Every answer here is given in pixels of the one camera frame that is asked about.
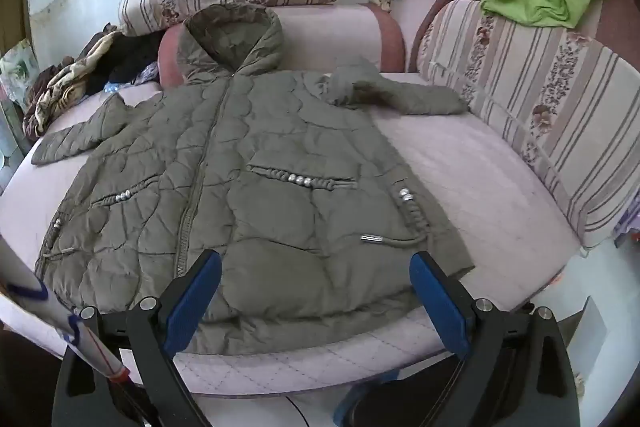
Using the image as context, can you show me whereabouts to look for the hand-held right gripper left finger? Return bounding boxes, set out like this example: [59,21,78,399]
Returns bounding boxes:
[52,249,223,427]

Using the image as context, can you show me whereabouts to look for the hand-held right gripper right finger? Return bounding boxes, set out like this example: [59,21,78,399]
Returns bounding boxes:
[409,251,586,427]

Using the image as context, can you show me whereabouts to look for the olive quilted hooded jacket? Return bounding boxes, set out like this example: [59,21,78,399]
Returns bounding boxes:
[32,3,476,355]

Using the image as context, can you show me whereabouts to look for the black clothes pile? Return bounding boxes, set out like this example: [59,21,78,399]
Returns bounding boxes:
[87,34,166,95]

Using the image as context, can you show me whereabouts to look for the pink quilted sofa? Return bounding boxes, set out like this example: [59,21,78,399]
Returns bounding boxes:
[0,0,640,400]

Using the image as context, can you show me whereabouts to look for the white tube with blue print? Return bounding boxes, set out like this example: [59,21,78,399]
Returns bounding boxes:
[0,232,132,383]

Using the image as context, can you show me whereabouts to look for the small low table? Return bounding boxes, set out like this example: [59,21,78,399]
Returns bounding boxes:
[567,296,623,360]

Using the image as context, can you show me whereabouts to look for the purple cloth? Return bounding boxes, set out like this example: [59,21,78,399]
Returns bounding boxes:
[611,206,640,250]

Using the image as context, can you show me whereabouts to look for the patterned glass door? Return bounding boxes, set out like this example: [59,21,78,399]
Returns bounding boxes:
[0,0,36,198]

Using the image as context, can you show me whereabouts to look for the brown floral blanket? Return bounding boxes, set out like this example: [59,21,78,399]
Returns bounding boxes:
[22,24,121,140]

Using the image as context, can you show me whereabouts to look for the floral pillow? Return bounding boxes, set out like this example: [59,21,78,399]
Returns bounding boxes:
[0,38,41,112]

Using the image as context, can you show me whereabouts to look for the black floor cable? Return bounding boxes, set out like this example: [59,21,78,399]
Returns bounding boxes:
[284,394,312,427]

